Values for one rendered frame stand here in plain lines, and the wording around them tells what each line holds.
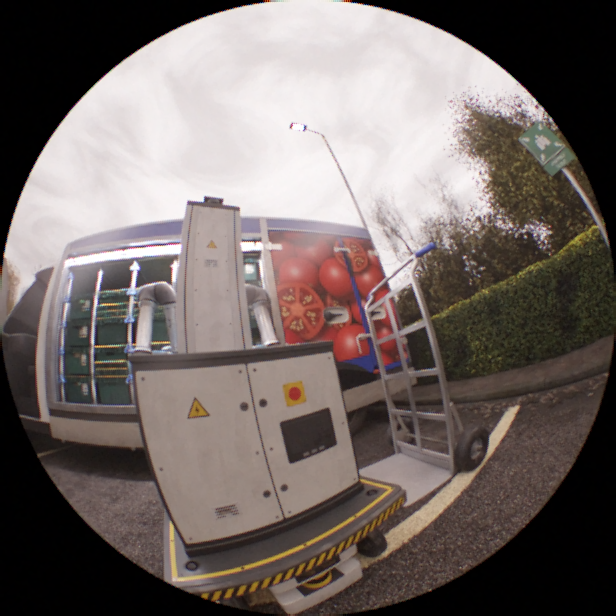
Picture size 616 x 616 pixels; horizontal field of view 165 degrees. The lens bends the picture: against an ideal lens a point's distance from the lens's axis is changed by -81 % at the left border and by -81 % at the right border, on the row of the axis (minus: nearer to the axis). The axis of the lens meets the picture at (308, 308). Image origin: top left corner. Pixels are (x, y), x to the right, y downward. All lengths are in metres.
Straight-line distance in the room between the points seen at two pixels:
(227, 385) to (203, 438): 0.14
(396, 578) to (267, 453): 0.63
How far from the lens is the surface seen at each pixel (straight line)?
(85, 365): 2.43
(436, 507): 1.13
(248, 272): 2.23
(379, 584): 0.88
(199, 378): 0.50
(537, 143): 2.83
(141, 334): 1.20
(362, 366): 2.18
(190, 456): 0.52
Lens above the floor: 0.76
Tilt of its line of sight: 17 degrees up
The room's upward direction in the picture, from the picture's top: 12 degrees counter-clockwise
